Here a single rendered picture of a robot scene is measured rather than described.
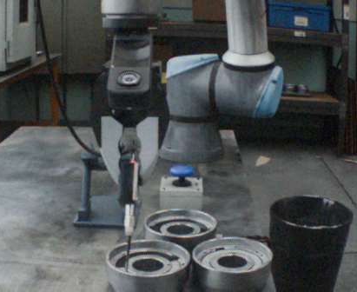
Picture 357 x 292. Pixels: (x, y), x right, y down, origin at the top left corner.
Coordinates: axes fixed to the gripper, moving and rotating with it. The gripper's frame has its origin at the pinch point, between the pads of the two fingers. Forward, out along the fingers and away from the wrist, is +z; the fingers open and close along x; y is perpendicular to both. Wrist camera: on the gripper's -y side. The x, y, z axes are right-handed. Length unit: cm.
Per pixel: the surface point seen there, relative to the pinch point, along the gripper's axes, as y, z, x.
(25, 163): 47, 13, 28
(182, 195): 19.5, 9.5, -6.6
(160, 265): -2.9, 10.9, -4.0
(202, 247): 0.0, 9.5, -9.5
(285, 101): 341, 50, -85
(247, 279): -8.1, 10.2, -14.8
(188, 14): 402, -12, -10
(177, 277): -7.9, 10.0, -6.3
